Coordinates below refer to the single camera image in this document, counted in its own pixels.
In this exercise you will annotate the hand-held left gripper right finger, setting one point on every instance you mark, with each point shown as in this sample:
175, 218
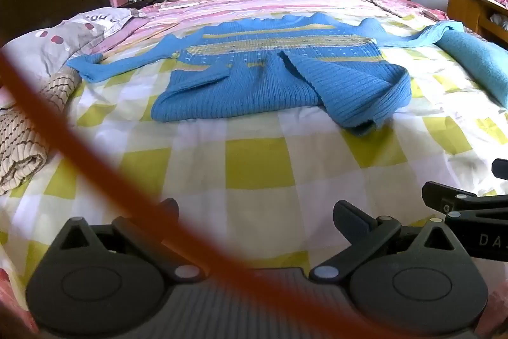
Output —
349, 218

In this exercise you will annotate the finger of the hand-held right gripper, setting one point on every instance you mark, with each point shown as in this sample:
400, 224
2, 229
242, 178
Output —
501, 168
440, 194

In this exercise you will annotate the yellow checked bedsheet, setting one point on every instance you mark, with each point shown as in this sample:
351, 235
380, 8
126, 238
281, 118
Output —
254, 164

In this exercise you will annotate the white flat book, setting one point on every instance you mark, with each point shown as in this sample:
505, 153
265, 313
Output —
174, 4

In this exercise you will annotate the dark nightstand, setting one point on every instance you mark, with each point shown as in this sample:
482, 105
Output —
147, 1

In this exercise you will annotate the pink floral quilt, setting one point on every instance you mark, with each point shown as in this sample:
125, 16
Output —
397, 3

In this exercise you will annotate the blue knitted sweater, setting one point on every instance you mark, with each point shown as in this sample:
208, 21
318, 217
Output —
258, 85

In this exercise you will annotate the beige striped cloth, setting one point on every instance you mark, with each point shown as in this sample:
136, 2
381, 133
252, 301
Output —
24, 140

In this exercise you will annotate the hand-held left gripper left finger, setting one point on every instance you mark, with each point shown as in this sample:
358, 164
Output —
172, 210

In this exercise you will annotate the teal folded cloth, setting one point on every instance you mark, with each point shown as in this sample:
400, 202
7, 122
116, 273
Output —
476, 61

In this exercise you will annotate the pink striped quilt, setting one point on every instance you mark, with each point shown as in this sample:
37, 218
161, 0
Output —
246, 7

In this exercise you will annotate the grey dotted pillow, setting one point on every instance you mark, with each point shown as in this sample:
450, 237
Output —
59, 41

